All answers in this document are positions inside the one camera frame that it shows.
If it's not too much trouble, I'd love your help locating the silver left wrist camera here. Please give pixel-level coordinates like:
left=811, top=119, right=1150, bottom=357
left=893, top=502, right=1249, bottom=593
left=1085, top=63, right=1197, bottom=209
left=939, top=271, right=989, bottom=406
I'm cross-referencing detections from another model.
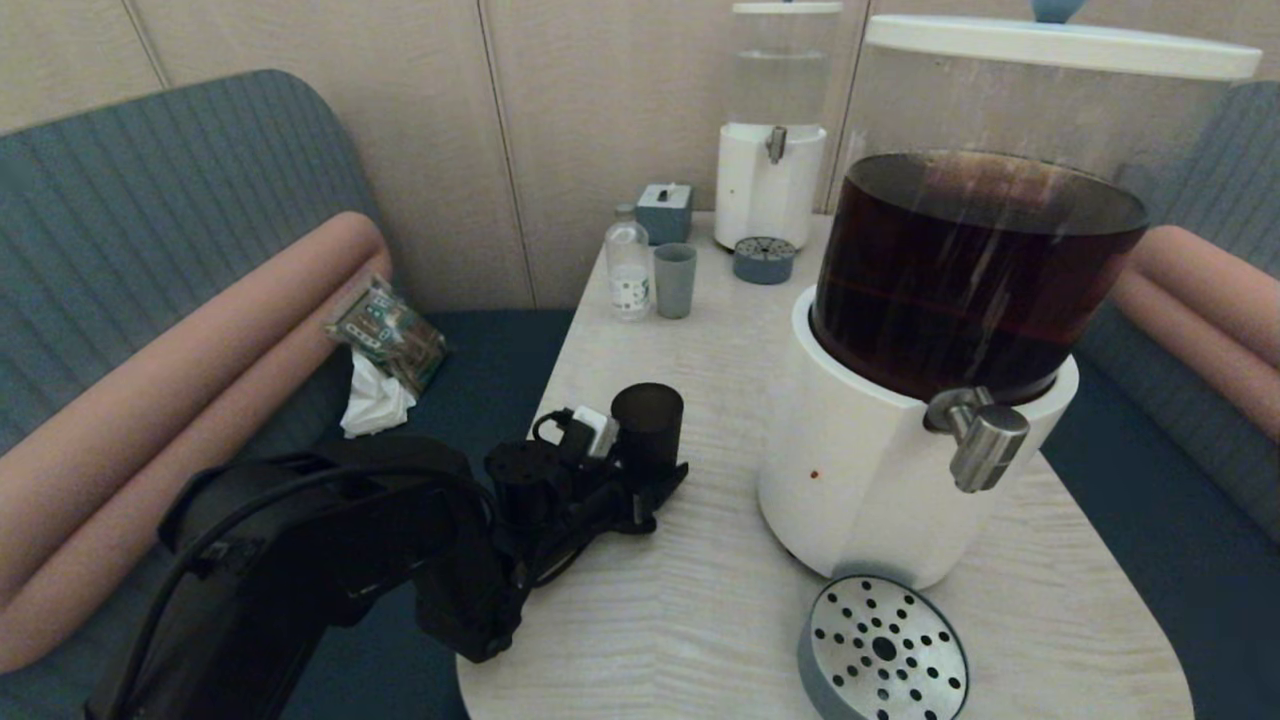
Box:
left=570, top=405, right=621, bottom=461

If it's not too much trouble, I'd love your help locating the small grey perforated drip tray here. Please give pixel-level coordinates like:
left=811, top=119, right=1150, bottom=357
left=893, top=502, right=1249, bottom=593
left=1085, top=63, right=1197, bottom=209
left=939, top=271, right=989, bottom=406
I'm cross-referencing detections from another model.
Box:
left=733, top=236, right=798, bottom=286

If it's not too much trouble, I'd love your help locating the large dark tea dispenser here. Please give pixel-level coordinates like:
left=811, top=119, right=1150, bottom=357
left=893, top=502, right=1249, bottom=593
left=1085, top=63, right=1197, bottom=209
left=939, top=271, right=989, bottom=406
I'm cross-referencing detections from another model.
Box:
left=757, top=15, right=1263, bottom=591

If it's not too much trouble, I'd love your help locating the grey plastic cup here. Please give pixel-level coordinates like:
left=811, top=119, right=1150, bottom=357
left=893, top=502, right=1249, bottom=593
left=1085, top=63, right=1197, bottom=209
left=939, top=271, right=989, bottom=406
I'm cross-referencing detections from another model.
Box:
left=653, top=243, right=698, bottom=320

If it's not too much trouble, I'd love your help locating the black plastic cup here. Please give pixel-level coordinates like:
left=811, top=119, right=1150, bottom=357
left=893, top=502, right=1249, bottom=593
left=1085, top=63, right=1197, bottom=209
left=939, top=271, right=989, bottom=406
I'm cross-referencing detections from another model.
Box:
left=611, top=383, right=686, bottom=483

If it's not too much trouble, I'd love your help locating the clear plastic bottle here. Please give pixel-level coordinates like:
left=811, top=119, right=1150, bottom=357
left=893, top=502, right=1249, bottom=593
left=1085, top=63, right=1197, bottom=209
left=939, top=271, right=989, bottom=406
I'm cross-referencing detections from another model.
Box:
left=605, top=204, right=652, bottom=322

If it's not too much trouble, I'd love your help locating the large grey perforated drip tray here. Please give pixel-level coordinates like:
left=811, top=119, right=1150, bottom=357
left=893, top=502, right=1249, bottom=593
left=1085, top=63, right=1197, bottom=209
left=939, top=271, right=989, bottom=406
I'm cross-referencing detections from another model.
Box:
left=798, top=575, right=971, bottom=720

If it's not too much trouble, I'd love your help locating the green snack packet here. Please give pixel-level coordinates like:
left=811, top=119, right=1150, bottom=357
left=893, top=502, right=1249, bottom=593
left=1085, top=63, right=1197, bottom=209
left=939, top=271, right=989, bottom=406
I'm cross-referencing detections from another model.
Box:
left=325, top=277, right=449, bottom=398

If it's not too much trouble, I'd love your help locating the pink cylindrical bolster cushion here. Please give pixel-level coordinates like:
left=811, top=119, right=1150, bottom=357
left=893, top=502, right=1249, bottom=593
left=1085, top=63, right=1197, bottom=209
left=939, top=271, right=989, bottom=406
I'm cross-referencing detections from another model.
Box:
left=1130, top=225, right=1280, bottom=347
left=1108, top=266, right=1280, bottom=442
left=0, top=211, right=386, bottom=609
left=0, top=255, right=396, bottom=676

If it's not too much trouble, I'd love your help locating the grey-blue tissue box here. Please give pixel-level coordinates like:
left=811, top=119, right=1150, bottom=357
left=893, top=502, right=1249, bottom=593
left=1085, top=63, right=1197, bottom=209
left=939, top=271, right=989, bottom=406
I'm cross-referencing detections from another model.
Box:
left=636, top=183, right=694, bottom=246

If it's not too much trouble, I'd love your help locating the large white dispenser lid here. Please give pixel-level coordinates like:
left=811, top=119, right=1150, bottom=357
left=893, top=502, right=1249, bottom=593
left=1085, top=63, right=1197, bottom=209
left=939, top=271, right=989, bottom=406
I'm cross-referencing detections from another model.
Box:
left=866, top=0, right=1263, bottom=81

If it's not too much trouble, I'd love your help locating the crumpled white tissue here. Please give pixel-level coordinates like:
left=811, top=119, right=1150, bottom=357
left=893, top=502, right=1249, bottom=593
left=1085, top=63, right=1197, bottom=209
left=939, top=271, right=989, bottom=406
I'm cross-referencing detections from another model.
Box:
left=340, top=350, right=418, bottom=439

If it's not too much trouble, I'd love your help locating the black left camera cable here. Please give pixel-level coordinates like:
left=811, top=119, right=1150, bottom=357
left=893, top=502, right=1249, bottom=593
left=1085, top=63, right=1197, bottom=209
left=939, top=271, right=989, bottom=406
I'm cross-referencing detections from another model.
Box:
left=532, top=407, right=591, bottom=451

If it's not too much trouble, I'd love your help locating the large silver dispenser tap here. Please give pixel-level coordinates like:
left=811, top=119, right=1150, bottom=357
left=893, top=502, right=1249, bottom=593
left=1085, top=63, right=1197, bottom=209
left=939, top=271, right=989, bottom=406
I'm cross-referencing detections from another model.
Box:
left=925, top=387, right=1031, bottom=494

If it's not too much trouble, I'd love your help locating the small clear water dispenser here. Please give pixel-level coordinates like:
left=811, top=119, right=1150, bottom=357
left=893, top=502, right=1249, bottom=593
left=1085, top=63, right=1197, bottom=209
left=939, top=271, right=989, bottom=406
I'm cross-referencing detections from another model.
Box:
left=715, top=0, right=844, bottom=251

